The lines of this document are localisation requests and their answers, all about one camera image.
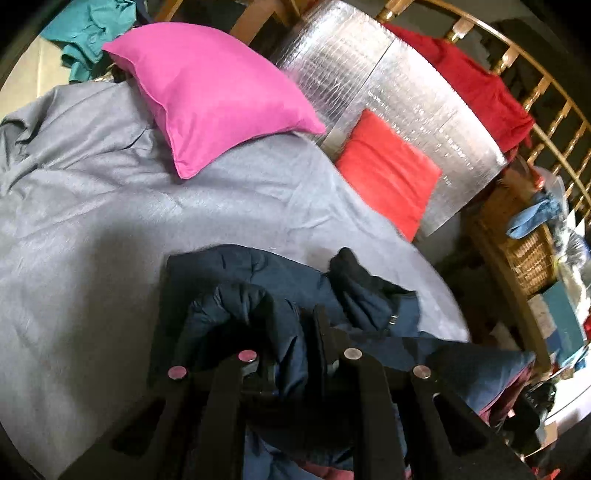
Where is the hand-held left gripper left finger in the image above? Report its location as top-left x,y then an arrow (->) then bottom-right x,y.
60,350 -> 280,480

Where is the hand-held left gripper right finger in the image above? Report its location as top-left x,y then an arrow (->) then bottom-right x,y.
313,306 -> 532,480

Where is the navy blue padded jacket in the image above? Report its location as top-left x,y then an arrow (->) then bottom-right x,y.
148,244 -> 537,480

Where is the red pillow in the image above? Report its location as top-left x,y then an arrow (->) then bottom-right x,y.
335,109 -> 443,243

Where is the black shoe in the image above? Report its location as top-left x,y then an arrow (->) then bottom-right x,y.
502,382 -> 558,445

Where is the wicker basket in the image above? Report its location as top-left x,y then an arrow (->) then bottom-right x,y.
473,178 -> 560,297

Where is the grey bed blanket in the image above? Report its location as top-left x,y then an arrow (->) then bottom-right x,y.
0,80 -> 472,480

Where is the teal box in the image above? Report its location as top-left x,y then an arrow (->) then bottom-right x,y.
541,281 -> 588,367

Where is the light blue cloth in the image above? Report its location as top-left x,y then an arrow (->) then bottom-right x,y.
505,191 -> 568,239

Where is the silver foil mat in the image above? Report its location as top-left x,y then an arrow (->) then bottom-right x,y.
270,0 -> 509,238

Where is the grey plastic bag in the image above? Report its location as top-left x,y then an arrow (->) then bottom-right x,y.
553,228 -> 591,283

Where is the pink pillow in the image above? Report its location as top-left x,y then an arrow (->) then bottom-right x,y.
102,22 -> 327,180

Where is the red cloth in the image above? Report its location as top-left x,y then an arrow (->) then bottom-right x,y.
383,23 -> 536,153

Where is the wooden railed headboard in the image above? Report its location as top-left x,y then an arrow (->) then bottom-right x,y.
376,0 -> 591,217

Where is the teal cloth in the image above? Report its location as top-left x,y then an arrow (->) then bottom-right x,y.
41,0 -> 139,84

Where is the wooden chair frame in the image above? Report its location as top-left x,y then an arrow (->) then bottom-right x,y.
154,0 -> 301,46

